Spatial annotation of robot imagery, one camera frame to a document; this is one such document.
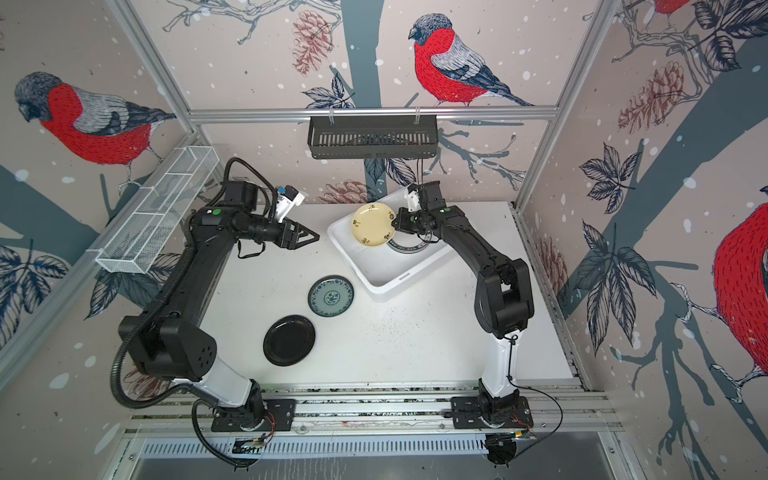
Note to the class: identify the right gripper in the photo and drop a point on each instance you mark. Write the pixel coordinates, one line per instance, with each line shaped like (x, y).
(404, 224)

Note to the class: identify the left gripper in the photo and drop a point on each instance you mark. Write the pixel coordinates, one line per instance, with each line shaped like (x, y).
(293, 243)

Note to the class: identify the green rim plate front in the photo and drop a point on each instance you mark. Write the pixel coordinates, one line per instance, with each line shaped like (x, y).
(411, 244)

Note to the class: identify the cream yellow small plate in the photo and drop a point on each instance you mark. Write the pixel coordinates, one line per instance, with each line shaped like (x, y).
(371, 224)

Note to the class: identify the black round plate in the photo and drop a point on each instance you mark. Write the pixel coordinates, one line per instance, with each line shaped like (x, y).
(289, 340)

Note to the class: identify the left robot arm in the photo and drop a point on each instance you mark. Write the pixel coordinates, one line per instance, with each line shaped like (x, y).
(166, 341)

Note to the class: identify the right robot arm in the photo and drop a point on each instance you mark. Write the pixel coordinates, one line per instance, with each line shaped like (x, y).
(503, 306)

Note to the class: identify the white plastic bin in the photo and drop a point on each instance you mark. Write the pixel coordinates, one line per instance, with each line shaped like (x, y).
(381, 271)

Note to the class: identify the teal patterned small plate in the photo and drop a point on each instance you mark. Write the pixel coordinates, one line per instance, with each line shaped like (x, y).
(331, 296)

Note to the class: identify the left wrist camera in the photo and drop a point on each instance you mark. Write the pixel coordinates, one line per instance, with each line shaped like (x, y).
(288, 197)

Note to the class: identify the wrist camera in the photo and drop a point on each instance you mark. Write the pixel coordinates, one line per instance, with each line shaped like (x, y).
(288, 197)
(425, 196)

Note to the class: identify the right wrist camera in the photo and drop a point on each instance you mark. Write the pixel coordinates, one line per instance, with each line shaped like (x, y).
(425, 196)

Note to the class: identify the white wire mesh basket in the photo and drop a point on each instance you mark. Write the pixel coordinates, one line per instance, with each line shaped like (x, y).
(142, 237)

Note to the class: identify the horizontal aluminium frame bar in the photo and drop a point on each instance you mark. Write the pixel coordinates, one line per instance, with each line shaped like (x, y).
(491, 113)

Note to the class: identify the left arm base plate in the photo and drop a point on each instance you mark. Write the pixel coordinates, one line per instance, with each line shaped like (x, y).
(271, 415)

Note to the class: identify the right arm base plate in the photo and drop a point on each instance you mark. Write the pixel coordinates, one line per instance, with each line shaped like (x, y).
(477, 413)

